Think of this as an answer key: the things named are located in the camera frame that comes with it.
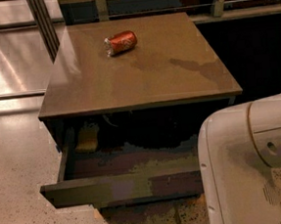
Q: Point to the dark open top drawer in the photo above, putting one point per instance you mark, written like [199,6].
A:
[128,176]

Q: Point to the brown drawer cabinet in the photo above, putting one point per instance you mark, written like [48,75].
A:
[153,96]

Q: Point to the dark background shelf unit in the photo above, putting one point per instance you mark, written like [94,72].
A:
[78,11]

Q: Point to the yellow object inside drawer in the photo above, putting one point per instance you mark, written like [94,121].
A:
[87,141]

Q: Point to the red soda can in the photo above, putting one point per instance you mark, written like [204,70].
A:
[120,42]

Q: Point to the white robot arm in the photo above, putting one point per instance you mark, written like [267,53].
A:
[238,148]

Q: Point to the metal window frame post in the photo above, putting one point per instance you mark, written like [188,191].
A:
[47,30]

